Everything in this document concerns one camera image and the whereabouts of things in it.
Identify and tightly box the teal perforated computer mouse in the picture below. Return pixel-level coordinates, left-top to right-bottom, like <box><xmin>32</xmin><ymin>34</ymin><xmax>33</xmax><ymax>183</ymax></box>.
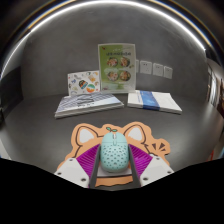
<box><xmin>99</xmin><ymin>131</ymin><xmax>131</xmax><ymax>174</ymax></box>

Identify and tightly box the white book with blue band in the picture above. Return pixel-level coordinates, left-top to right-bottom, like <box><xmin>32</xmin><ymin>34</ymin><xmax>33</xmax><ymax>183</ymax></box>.
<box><xmin>126</xmin><ymin>89</ymin><xmax>183</xmax><ymax>115</ymax></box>

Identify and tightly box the white cartoon sticker card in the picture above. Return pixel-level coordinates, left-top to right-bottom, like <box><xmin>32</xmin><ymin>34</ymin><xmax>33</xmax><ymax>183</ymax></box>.
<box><xmin>67</xmin><ymin>69</ymin><xmax>101</xmax><ymax>97</ymax></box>

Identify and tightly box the grey striped book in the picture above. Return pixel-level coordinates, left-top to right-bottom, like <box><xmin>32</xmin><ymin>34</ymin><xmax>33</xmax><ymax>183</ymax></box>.
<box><xmin>54</xmin><ymin>92</ymin><xmax>125</xmax><ymax>120</ymax></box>

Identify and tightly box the orange corgi-shaped mouse pad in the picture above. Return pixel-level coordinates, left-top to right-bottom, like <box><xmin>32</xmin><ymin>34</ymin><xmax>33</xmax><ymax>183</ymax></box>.
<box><xmin>64</xmin><ymin>121</ymin><xmax>171</xmax><ymax>188</ymax></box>

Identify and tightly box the curved white ceiling light strip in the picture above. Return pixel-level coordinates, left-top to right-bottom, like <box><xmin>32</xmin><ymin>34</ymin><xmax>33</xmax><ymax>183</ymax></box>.
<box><xmin>0</xmin><ymin>0</ymin><xmax>207</xmax><ymax>81</ymax></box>

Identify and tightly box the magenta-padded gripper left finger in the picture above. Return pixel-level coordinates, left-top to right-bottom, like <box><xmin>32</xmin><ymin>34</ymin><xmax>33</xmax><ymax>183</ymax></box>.
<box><xmin>54</xmin><ymin>143</ymin><xmax>102</xmax><ymax>189</ymax></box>

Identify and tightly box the green food poster card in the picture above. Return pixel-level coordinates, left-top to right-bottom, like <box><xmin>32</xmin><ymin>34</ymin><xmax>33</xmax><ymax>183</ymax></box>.
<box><xmin>97</xmin><ymin>42</ymin><xmax>138</xmax><ymax>95</ymax></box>

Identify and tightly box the black-framed glass partition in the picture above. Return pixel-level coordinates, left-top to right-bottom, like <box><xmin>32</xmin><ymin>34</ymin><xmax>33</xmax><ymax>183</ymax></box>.
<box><xmin>206</xmin><ymin>59</ymin><xmax>224</xmax><ymax>118</ymax></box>

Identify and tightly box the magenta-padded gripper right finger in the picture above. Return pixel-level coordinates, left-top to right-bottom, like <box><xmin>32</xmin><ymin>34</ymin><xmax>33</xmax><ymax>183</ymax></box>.
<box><xmin>128</xmin><ymin>143</ymin><xmax>175</xmax><ymax>187</ymax></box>

